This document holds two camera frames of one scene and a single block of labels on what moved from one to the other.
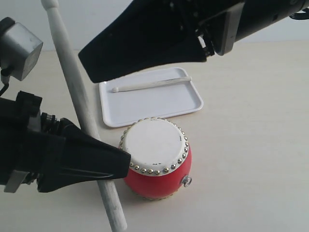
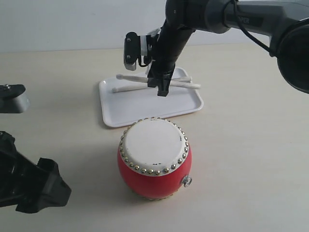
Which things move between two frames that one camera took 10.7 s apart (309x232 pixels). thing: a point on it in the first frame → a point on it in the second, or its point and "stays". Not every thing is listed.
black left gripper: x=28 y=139 → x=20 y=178
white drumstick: x=117 y=89 stays
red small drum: x=161 y=158 stays
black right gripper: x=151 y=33 → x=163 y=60
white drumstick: x=85 y=118 → x=141 y=79
